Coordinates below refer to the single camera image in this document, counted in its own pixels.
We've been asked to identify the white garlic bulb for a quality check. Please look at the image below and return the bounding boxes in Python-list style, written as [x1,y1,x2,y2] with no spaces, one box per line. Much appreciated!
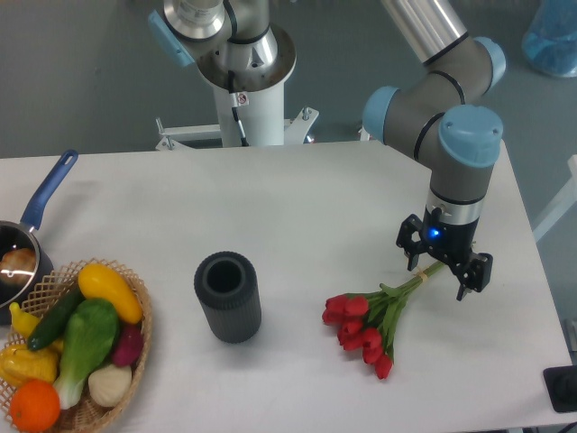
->
[88,364,132,408]

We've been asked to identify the yellow pepper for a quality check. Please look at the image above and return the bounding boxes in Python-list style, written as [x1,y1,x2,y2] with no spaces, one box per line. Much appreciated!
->
[9,302,41,339]

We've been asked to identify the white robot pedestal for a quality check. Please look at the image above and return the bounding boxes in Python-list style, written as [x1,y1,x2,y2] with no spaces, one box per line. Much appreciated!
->
[154,24,320,152]

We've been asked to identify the red tulip bouquet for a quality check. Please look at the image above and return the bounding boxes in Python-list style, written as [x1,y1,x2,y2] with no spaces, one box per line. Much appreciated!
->
[322,262,444,380]

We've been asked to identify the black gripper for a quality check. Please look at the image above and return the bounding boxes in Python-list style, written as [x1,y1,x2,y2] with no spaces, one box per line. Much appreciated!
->
[396,214,493,301]

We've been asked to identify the woven wicker basket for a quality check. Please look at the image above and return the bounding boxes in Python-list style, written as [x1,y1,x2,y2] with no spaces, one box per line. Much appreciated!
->
[22,258,152,432]

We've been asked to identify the yellow corn cob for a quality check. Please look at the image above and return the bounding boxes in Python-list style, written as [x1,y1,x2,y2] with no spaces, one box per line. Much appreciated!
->
[1,345,60,388]

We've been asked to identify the black cable on pedestal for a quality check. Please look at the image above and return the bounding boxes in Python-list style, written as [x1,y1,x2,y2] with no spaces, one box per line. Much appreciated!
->
[226,69,251,148]

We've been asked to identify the green bok choy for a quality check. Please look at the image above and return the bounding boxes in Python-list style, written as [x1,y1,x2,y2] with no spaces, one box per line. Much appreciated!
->
[53,299,119,410]

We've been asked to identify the green cucumber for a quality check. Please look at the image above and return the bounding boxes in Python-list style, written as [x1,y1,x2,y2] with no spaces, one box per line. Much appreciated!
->
[27,288,85,351]

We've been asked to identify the purple red onion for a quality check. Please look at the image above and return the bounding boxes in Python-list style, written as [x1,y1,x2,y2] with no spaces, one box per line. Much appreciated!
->
[111,325,144,367]

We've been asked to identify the blue handled saucepan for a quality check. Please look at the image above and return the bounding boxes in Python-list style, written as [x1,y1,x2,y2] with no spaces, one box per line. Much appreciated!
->
[1,150,78,326]

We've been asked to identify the yellow squash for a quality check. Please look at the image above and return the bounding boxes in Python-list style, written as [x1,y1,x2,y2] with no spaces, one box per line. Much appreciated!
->
[78,263,143,325]

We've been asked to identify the orange fruit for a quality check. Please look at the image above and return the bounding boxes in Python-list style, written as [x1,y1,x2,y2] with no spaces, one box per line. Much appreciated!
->
[9,380,60,432]

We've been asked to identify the black device at edge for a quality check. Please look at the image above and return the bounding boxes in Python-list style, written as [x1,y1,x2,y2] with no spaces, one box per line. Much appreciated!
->
[543,365,577,413]

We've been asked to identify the blue granules container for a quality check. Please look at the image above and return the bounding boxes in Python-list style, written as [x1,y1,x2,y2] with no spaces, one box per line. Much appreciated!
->
[521,0,576,78]

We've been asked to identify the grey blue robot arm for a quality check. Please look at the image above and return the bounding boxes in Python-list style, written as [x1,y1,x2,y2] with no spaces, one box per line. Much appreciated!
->
[148,1,506,296]

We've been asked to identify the browned food in pan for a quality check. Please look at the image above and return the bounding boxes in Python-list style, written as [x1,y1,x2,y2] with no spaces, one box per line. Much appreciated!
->
[1,248,36,288]

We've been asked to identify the dark grey ribbed vase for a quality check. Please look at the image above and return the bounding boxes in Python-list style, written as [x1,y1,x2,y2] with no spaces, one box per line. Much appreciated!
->
[193,251,261,344]

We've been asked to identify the white frame at right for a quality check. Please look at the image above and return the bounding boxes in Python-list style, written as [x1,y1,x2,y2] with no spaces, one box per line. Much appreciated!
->
[532,154,576,243]

